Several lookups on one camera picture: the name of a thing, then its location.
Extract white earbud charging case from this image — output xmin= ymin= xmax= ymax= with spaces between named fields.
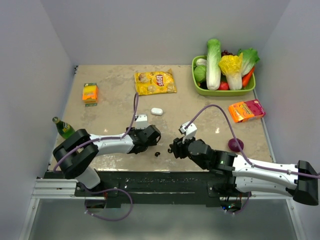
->
xmin=150 ymin=107 xmax=164 ymax=116

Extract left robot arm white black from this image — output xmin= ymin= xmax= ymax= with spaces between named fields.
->
xmin=52 ymin=124 xmax=161 ymax=196

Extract purple onion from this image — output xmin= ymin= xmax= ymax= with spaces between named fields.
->
xmin=228 ymin=138 xmax=244 ymax=153

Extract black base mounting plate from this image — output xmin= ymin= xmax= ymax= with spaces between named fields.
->
xmin=44 ymin=171 xmax=251 ymax=208

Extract yellow Lays chips bag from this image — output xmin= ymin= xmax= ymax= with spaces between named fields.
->
xmin=134 ymin=68 xmax=177 ymax=96

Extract orange yellow sponge pack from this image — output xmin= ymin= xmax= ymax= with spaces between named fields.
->
xmin=82 ymin=83 xmax=99 ymax=107

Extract red tomato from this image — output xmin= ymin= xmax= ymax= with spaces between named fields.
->
xmin=218 ymin=81 xmax=230 ymax=91

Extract green glass bottle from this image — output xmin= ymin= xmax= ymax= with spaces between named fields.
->
xmin=52 ymin=116 xmax=76 ymax=139

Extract green plastic basket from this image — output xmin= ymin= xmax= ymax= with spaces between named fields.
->
xmin=191 ymin=55 xmax=256 ymax=97

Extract round green cabbage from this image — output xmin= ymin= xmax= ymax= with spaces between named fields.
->
xmin=193 ymin=65 xmax=207 ymax=83

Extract orange pink snack box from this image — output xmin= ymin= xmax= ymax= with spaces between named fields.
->
xmin=228 ymin=99 xmax=266 ymax=123

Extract white cauliflower piece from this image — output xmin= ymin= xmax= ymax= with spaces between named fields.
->
xmin=195 ymin=58 xmax=207 ymax=66

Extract orange carrot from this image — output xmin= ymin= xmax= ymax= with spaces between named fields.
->
xmin=242 ymin=67 xmax=255 ymax=88

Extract yellow leaf cabbage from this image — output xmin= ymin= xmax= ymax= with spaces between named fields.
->
xmin=218 ymin=53 xmax=243 ymax=91

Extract long napa cabbage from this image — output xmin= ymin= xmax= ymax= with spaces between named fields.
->
xmin=206 ymin=38 xmax=221 ymax=91

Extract dark red grapes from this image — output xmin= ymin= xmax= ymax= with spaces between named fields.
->
xmin=221 ymin=50 xmax=234 ymax=57

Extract green lettuce leaf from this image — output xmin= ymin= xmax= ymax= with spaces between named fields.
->
xmin=237 ymin=48 xmax=260 ymax=77

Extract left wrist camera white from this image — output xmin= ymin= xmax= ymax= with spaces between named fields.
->
xmin=135 ymin=113 xmax=149 ymax=130

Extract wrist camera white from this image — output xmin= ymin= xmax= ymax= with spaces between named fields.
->
xmin=135 ymin=113 xmax=149 ymax=130
xmin=179 ymin=121 xmax=197 ymax=143

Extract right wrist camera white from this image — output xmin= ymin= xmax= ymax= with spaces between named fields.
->
xmin=179 ymin=121 xmax=197 ymax=143

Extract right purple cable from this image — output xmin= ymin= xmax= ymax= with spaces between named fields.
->
xmin=183 ymin=104 xmax=320 ymax=179

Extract purple cable loop below base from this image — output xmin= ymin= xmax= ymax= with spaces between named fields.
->
xmin=84 ymin=187 xmax=135 ymax=222

